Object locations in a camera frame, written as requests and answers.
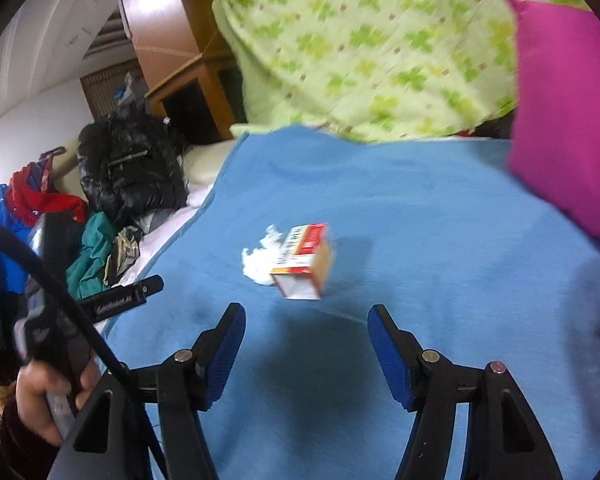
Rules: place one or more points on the blue fleece blanket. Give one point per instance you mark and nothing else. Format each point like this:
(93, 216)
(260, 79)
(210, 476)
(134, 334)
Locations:
(439, 232)

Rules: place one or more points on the white tissue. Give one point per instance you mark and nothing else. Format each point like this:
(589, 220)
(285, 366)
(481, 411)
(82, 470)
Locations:
(258, 263)

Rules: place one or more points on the red and blue clothing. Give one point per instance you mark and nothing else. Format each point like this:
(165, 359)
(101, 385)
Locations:
(26, 198)

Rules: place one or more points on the magenta square pillow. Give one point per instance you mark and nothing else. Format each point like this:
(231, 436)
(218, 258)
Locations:
(556, 127)

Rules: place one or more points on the wooden cabinet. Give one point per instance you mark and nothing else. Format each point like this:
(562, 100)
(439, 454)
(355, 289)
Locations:
(179, 47)

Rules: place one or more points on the black puffer jacket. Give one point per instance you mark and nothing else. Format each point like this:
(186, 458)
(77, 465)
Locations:
(128, 166)

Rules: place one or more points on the red white small carton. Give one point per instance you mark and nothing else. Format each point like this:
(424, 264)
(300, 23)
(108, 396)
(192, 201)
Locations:
(302, 267)

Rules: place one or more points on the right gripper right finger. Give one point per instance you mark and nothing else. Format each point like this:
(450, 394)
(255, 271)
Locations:
(397, 352)

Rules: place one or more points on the teal green garment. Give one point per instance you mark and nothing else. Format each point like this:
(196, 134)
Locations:
(85, 276)

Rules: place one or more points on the white pink bed sheet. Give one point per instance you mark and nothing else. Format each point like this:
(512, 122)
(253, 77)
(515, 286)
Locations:
(153, 243)

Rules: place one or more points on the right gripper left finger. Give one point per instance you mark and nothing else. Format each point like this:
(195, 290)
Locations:
(215, 353)

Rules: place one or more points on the green clover patterned quilt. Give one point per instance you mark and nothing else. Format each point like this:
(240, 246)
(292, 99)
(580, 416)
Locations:
(374, 71)

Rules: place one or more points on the cream bed pillow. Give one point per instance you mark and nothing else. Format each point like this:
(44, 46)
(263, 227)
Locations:
(202, 163)

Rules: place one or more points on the person's left hand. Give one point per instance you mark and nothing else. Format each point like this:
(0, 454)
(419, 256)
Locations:
(35, 382)

